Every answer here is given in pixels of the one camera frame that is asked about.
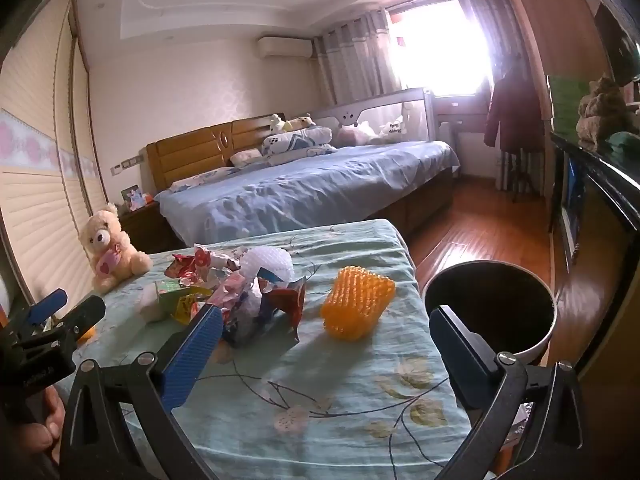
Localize stack of green boxes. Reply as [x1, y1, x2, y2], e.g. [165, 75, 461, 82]
[547, 75, 593, 134]

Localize flat pale pillow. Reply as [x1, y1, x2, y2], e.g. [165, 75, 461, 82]
[167, 167, 236, 193]

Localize red snack bag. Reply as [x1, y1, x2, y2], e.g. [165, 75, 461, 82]
[257, 276, 307, 344]

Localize wooden desk with drawers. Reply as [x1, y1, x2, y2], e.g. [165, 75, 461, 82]
[435, 100, 488, 127]

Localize grey curtain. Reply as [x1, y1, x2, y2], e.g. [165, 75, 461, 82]
[312, 10, 401, 106]
[462, 0, 507, 86]

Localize white air conditioner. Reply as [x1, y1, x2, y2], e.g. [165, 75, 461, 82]
[257, 36, 313, 58]

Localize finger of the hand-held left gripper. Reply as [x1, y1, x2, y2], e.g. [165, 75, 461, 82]
[15, 296, 107, 357]
[7, 288, 68, 342]

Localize cream teddy bear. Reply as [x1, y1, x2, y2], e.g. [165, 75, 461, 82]
[81, 203, 152, 295]

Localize panda print pillow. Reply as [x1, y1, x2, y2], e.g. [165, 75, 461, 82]
[261, 126, 333, 157]

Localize wall switch panel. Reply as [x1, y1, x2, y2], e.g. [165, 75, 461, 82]
[111, 156, 146, 174]

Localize green floral sheet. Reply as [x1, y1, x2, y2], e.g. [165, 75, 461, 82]
[52, 218, 473, 480]

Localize bright window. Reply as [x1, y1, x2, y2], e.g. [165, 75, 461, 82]
[387, 0, 493, 96]

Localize dark green cloth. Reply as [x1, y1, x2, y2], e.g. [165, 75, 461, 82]
[607, 130, 640, 154]

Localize small white pillow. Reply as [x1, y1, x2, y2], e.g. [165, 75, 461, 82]
[230, 149, 266, 168]

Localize black television cabinet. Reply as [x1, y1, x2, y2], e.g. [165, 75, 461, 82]
[547, 132, 640, 376]

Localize person's left hand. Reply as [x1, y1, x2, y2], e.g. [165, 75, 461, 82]
[15, 387, 68, 468]

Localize coat rack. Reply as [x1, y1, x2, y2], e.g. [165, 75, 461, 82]
[500, 150, 542, 202]

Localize round white waste bin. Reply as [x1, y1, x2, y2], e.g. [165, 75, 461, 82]
[422, 260, 558, 366]

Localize pink plush toy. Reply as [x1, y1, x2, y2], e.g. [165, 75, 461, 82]
[335, 122, 381, 147]

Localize brown plush toy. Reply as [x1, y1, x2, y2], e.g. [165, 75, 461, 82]
[575, 76, 636, 151]

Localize blue print pillow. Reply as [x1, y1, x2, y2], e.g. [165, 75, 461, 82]
[265, 144, 338, 167]

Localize slatted closet doors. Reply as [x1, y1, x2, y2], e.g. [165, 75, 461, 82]
[0, 0, 108, 311]

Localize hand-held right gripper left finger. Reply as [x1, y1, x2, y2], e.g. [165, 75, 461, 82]
[59, 302, 224, 480]

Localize white plastic wrapper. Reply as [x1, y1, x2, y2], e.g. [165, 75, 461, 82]
[219, 270, 281, 347]

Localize blue bed cover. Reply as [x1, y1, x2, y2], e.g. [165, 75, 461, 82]
[155, 140, 461, 248]

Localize red and white wrapper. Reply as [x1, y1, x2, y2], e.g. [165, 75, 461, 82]
[165, 245, 212, 287]

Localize orange foam fruit net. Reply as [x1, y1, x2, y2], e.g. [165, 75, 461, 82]
[320, 266, 396, 343]

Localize tall wooden wardrobe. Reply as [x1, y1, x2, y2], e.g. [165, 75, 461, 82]
[500, 0, 608, 206]

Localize wooden nightstand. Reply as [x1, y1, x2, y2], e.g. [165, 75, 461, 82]
[117, 202, 173, 254]

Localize silver foil sheet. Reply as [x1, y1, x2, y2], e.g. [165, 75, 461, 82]
[505, 400, 538, 456]

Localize dark red coat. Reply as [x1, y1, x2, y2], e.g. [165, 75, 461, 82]
[483, 62, 541, 153]

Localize green drink carton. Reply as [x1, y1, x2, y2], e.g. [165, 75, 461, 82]
[154, 280, 213, 325]

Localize grey bed guard rail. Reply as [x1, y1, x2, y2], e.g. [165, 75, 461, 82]
[312, 87, 436, 143]

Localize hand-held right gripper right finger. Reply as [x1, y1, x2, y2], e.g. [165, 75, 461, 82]
[429, 305, 583, 480]

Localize flat screen television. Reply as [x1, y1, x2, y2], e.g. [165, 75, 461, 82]
[595, 5, 640, 86]

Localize photo frame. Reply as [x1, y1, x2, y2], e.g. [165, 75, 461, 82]
[121, 185, 147, 211]

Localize wooden bed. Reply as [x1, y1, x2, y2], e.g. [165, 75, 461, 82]
[146, 113, 461, 256]

